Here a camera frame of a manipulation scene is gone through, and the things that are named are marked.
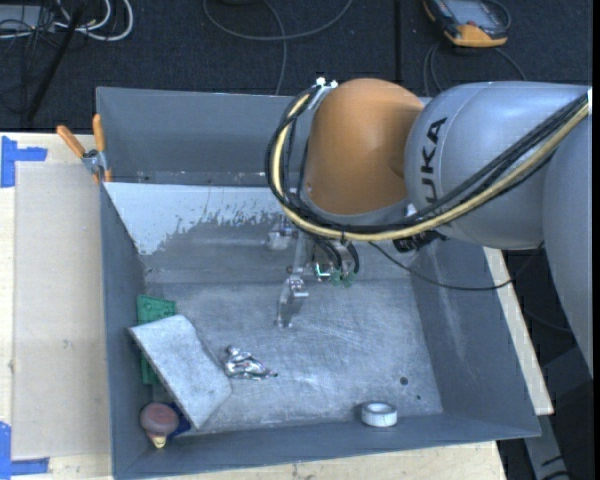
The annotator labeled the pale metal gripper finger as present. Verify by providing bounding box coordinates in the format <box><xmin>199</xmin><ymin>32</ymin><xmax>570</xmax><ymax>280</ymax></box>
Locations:
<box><xmin>276</xmin><ymin>275</ymin><xmax>311</xmax><ymax>330</ymax></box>
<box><xmin>266</xmin><ymin>220</ymin><xmax>300</xmax><ymax>252</ymax></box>

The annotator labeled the grey metal bin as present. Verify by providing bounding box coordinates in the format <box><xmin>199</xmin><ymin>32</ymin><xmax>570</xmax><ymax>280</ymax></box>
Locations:
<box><xmin>94</xmin><ymin>86</ymin><xmax>544</xmax><ymax>480</ymax></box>

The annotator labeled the silver crumpled foil figure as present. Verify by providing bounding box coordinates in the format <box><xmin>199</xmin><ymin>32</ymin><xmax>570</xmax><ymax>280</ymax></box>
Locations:
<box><xmin>222</xmin><ymin>344</ymin><xmax>279</xmax><ymax>382</ymax></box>

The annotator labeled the grey-white flat slab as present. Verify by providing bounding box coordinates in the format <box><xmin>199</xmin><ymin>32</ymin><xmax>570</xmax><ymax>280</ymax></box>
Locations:
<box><xmin>125</xmin><ymin>313</ymin><xmax>234</xmax><ymax>431</ymax></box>

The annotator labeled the dark green flat block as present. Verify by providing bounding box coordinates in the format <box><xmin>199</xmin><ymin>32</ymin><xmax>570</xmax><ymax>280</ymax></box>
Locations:
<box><xmin>135</xmin><ymin>293</ymin><xmax>178</xmax><ymax>387</ymax></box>

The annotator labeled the white tape roll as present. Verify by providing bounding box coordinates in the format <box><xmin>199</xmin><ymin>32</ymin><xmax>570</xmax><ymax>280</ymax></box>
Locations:
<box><xmin>360</xmin><ymin>401</ymin><xmax>399</xmax><ymax>429</ymax></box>

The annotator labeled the red-brown round toy top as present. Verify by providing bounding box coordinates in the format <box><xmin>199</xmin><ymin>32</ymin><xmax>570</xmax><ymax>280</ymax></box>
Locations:
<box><xmin>139</xmin><ymin>401</ymin><xmax>181</xmax><ymax>450</ymax></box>

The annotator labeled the pale wood flat board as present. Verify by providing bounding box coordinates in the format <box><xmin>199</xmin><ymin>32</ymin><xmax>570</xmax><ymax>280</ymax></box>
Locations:
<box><xmin>10</xmin><ymin>161</ymin><xmax>114</xmax><ymax>462</ymax></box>

